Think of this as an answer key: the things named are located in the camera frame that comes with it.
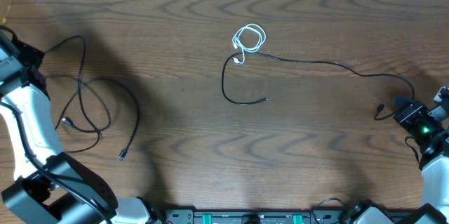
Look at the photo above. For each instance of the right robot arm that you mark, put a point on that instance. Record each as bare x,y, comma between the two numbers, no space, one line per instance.
434,161

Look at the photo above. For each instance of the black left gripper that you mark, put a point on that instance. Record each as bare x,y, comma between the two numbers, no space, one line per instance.
27,53

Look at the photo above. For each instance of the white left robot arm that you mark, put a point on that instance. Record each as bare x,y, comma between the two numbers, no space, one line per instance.
50,186

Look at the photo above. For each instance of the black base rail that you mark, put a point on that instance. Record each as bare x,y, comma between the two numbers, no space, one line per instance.
364,212

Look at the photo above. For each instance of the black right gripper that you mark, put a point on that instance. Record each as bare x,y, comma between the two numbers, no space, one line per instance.
407,110

